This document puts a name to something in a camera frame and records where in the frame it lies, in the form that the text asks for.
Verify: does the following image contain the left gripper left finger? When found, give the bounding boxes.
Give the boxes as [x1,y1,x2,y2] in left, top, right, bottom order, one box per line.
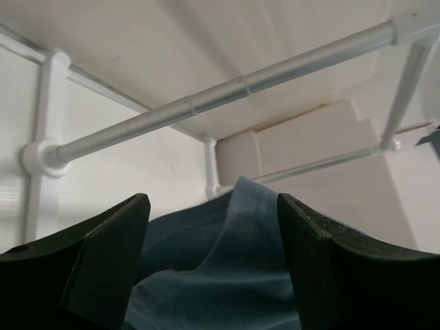
[1,194,151,329]

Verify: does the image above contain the blue t shirt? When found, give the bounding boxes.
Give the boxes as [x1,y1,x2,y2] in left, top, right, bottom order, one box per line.
[123,178,300,329]

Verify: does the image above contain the white clothes rack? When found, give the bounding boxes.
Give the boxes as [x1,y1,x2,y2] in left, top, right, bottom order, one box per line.
[17,10,440,179]

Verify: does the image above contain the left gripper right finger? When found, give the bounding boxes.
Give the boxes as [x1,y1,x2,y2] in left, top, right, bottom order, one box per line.
[277,194,439,329]

